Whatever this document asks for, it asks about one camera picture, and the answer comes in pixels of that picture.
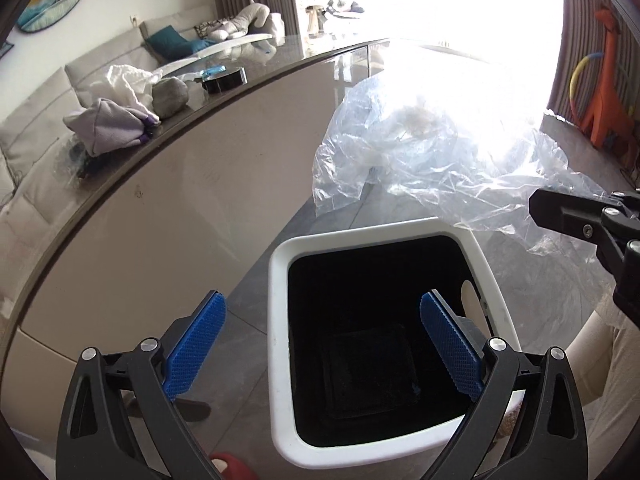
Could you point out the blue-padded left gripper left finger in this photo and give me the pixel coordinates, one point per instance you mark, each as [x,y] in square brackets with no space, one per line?
[95,438]

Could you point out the white trash bin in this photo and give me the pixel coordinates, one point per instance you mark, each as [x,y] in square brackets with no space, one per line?
[354,379]

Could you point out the black tape roll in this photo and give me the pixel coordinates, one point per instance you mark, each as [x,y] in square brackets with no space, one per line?
[223,80]

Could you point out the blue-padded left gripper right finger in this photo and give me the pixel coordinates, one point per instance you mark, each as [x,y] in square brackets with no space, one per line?
[549,438]

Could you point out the clear plastic bag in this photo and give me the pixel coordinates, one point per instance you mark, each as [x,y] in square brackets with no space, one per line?
[471,168]

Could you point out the lilac cloth bag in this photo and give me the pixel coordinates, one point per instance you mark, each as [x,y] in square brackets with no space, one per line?
[106,126]

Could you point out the white plush toy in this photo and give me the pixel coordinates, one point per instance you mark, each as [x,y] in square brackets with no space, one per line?
[256,18]

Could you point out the grey knit pouch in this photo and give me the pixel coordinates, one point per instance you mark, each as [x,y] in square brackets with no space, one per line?
[169,96]

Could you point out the patterned cushion near plush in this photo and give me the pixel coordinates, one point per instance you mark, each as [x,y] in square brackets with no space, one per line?
[204,29]

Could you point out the white crumpled cloth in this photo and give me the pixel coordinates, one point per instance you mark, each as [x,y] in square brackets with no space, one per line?
[127,86]

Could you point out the teal cushion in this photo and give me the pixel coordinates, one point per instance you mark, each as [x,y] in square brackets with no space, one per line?
[171,46]

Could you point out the orange giraffe toy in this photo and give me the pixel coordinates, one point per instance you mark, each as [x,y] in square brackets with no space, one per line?
[605,112]

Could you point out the grey sectional sofa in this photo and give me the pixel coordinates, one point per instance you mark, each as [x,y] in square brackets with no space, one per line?
[34,137]

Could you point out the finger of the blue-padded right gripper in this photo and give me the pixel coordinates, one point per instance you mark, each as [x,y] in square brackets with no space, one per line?
[584,218]

